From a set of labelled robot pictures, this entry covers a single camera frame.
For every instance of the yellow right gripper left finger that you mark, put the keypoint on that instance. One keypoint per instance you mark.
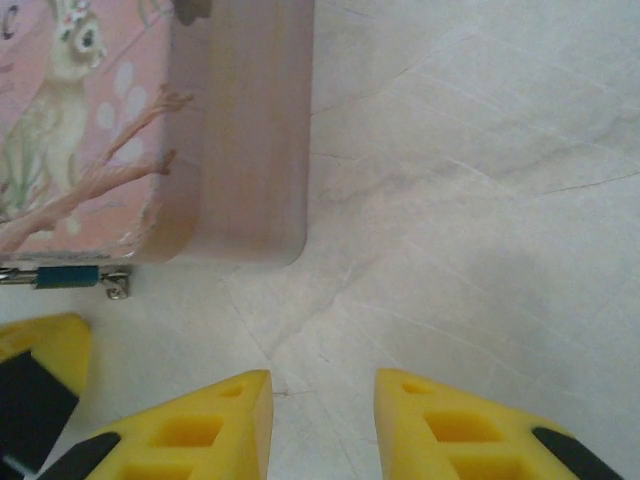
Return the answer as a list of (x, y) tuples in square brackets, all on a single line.
[(210, 450)]

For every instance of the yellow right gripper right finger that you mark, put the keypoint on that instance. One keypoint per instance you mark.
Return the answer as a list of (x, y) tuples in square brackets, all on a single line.
[(425, 450)]

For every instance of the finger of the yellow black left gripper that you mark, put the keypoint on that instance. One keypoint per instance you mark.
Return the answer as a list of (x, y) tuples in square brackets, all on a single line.
[(40, 380)]

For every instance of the pink illustrated tin box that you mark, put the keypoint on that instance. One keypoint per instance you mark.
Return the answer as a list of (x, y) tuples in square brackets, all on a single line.
[(200, 125)]

